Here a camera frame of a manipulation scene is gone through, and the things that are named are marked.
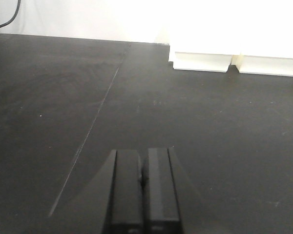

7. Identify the white box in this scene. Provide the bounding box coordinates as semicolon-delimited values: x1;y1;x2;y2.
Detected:
230;55;293;77
168;45;233;73

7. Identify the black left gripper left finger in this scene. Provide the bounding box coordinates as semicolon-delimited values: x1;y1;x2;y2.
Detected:
70;150;144;234

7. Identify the black cable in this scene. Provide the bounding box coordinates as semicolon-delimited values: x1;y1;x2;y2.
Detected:
0;0;21;30

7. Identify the white box left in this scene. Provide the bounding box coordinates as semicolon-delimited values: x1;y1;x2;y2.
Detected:
168;45;233;73

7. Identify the white box middle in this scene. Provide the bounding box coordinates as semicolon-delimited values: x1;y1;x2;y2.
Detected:
230;55;293;77

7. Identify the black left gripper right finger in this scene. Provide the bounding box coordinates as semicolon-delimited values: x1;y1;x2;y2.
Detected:
143;147;200;234

